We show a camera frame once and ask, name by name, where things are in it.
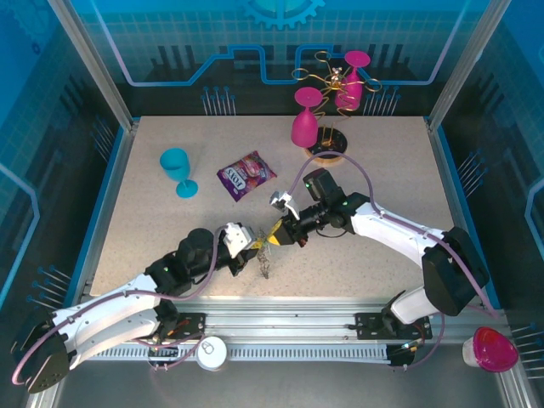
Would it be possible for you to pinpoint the small clear plastic bag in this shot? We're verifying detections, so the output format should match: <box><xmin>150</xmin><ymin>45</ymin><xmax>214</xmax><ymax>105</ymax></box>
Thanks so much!
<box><xmin>254</xmin><ymin>229</ymin><xmax>275</xmax><ymax>280</ymax></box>

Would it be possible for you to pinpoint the pink plastic goblet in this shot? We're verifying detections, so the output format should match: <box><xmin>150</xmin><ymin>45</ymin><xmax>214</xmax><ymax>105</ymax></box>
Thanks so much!
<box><xmin>333</xmin><ymin>50</ymin><xmax>371</xmax><ymax>112</ymax></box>
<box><xmin>290</xmin><ymin>87</ymin><xmax>323</xmax><ymax>149</ymax></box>

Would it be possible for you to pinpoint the purple candy bag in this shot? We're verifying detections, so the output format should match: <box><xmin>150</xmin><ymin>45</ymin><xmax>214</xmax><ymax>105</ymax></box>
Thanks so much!
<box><xmin>216</xmin><ymin>150</ymin><xmax>278</xmax><ymax>202</ymax></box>

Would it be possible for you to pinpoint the blue plastic goblet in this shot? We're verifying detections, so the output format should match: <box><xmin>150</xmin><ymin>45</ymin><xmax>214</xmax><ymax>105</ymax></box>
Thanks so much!
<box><xmin>159</xmin><ymin>147</ymin><xmax>200</xmax><ymax>200</ymax></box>

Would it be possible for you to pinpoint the white round cap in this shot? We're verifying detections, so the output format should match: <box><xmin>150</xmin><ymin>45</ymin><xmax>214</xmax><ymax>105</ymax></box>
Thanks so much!
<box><xmin>195</xmin><ymin>336</ymin><xmax>229</xmax><ymax>371</ymax></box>

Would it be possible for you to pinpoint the pink lidded cup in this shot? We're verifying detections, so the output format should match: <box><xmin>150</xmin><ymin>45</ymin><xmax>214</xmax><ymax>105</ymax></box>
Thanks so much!
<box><xmin>462</xmin><ymin>326</ymin><xmax>519</xmax><ymax>374</ymax></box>

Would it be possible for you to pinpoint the gold wire glass rack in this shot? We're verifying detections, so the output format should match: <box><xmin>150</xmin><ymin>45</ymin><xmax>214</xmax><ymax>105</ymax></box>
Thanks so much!
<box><xmin>291</xmin><ymin>50</ymin><xmax>383</xmax><ymax>167</ymax></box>

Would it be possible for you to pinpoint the aluminium mounting rail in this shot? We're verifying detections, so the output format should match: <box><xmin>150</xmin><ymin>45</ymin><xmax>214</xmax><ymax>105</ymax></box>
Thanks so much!
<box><xmin>172</xmin><ymin>296</ymin><xmax>509</xmax><ymax>346</ymax></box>

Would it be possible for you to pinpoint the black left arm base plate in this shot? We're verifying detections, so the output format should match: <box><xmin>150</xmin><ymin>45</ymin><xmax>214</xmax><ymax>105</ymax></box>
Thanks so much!
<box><xmin>146</xmin><ymin>312</ymin><xmax>207</xmax><ymax>341</ymax></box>

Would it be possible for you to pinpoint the slotted grey cable duct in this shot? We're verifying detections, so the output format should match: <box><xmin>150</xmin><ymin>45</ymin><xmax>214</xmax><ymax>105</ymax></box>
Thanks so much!
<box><xmin>80</xmin><ymin>346</ymin><xmax>392</xmax><ymax>362</ymax></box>

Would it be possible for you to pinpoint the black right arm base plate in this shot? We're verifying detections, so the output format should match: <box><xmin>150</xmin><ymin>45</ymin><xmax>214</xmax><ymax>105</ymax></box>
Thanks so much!
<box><xmin>354</xmin><ymin>312</ymin><xmax>433</xmax><ymax>341</ymax></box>

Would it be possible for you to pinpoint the aluminium frame post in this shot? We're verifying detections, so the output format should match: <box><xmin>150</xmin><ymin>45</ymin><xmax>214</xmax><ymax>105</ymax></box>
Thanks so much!
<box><xmin>427</xmin><ymin>0</ymin><xmax>505</xmax><ymax>131</ymax></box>
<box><xmin>47</xmin><ymin>0</ymin><xmax>140</xmax><ymax>132</ymax></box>

